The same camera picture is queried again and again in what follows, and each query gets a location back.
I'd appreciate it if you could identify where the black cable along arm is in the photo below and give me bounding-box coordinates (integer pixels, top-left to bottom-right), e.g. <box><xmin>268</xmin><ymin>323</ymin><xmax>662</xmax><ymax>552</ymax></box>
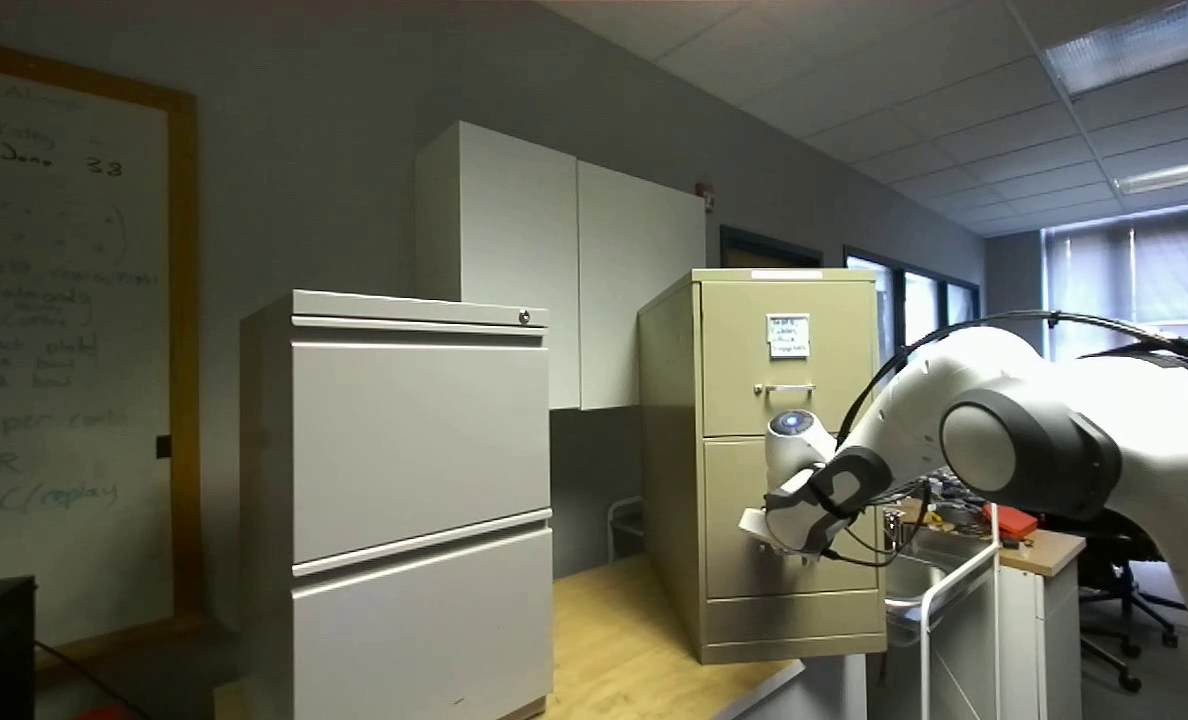
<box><xmin>836</xmin><ymin>309</ymin><xmax>1188</xmax><ymax>433</ymax></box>

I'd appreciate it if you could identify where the white paper drawer label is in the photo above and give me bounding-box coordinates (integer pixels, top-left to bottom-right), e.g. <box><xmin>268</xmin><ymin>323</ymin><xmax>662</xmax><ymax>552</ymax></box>
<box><xmin>764</xmin><ymin>309</ymin><xmax>816</xmax><ymax>360</ymax></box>

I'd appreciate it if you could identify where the large ceiling light panel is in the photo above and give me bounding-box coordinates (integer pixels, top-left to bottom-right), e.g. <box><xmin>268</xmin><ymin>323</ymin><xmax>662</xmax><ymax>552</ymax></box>
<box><xmin>1039</xmin><ymin>0</ymin><xmax>1188</xmax><ymax>102</ymax></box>

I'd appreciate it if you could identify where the black office chair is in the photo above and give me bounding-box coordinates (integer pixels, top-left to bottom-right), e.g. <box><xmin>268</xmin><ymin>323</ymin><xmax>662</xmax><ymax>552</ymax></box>
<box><xmin>1080</xmin><ymin>513</ymin><xmax>1188</xmax><ymax>695</ymax></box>

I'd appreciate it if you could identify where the tangled wires and electronics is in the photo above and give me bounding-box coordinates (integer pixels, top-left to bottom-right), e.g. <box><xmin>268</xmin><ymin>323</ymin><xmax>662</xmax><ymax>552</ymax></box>
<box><xmin>877</xmin><ymin>477</ymin><xmax>1000</xmax><ymax>555</ymax></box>

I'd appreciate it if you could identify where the grey lateral file cabinet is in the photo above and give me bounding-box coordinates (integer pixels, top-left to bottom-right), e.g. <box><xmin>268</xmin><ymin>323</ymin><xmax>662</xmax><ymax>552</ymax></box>
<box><xmin>238</xmin><ymin>283</ymin><xmax>561</xmax><ymax>720</ymax></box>

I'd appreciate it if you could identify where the beige metal file cabinet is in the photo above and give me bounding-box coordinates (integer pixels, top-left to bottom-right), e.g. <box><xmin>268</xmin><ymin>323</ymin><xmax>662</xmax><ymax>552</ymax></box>
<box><xmin>635</xmin><ymin>266</ymin><xmax>892</xmax><ymax>667</ymax></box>

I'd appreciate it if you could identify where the tall narrow window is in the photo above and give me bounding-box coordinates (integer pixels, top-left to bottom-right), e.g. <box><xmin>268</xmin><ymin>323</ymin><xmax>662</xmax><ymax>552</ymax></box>
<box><xmin>942</xmin><ymin>277</ymin><xmax>982</xmax><ymax>337</ymax></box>
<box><xmin>843</xmin><ymin>254</ymin><xmax>896</xmax><ymax>371</ymax></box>
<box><xmin>901</xmin><ymin>266</ymin><xmax>948</xmax><ymax>349</ymax></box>

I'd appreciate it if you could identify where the window with blinds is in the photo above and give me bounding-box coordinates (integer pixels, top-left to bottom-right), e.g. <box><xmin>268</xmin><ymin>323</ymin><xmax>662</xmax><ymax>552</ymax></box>
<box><xmin>1042</xmin><ymin>216</ymin><xmax>1188</xmax><ymax>364</ymax></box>

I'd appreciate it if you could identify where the upper drawer metal handle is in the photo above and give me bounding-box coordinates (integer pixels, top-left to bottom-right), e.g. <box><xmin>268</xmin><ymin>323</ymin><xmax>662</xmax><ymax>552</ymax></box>
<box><xmin>753</xmin><ymin>376</ymin><xmax>816</xmax><ymax>406</ymax></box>

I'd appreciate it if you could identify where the beige file cabinet drawer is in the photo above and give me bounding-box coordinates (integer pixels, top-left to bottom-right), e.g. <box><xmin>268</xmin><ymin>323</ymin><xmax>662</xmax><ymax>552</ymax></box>
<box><xmin>691</xmin><ymin>274</ymin><xmax>888</xmax><ymax>442</ymax></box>
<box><xmin>699</xmin><ymin>433</ymin><xmax>888</xmax><ymax>606</ymax></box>

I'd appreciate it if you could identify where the wood framed whiteboard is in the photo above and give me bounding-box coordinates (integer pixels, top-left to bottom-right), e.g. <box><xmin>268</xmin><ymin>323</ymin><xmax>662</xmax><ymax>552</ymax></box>
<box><xmin>0</xmin><ymin>32</ymin><xmax>209</xmax><ymax>657</ymax></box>

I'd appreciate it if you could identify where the thin black cable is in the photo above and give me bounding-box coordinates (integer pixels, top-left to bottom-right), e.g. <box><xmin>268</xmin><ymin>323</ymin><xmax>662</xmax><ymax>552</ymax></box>
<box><xmin>33</xmin><ymin>635</ymin><xmax>155</xmax><ymax>720</ymax></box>

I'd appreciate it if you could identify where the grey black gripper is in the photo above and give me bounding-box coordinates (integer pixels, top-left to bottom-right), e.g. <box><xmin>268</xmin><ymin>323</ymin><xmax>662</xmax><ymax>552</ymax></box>
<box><xmin>734</xmin><ymin>477</ymin><xmax>846</xmax><ymax>561</ymax></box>

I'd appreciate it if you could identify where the small red object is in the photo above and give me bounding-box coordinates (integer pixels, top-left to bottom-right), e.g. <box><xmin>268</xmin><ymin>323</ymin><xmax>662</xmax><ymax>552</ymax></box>
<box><xmin>990</xmin><ymin>505</ymin><xmax>1039</xmax><ymax>550</ymax></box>

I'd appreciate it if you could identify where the narrow ceiling light panel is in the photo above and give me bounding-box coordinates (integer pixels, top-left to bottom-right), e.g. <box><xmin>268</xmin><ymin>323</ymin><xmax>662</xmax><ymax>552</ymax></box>
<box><xmin>1117</xmin><ymin>154</ymin><xmax>1188</xmax><ymax>201</ymax></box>

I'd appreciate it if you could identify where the white wall cabinet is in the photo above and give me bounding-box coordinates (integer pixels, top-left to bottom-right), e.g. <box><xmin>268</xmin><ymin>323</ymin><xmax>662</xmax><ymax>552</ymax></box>
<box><xmin>413</xmin><ymin>115</ymin><xmax>713</xmax><ymax>417</ymax></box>

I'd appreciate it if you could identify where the white metal railing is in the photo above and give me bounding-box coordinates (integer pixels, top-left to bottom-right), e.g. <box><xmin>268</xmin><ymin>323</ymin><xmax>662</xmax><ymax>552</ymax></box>
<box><xmin>912</xmin><ymin>536</ymin><xmax>1003</xmax><ymax>720</ymax></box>

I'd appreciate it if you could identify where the grey cabinet with wooden top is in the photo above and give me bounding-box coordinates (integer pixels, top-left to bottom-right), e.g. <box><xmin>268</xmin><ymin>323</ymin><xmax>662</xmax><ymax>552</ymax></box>
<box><xmin>990</xmin><ymin>524</ymin><xmax>1092</xmax><ymax>720</ymax></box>

